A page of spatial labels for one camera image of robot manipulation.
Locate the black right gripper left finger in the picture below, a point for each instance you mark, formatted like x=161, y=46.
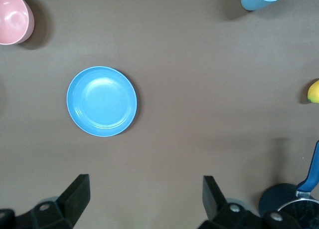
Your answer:
x=74, y=196

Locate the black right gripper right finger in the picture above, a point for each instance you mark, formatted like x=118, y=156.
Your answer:
x=214, y=204

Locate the blue plate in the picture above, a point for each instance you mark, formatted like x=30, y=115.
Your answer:
x=102, y=101

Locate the brown table cover mat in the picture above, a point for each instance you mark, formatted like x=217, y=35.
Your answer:
x=199, y=89

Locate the yellow lemon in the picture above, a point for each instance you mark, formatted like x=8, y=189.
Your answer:
x=314, y=93

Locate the pink bowl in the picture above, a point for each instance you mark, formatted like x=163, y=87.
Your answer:
x=12, y=17

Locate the blue cup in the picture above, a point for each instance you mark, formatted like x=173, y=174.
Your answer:
x=251, y=2

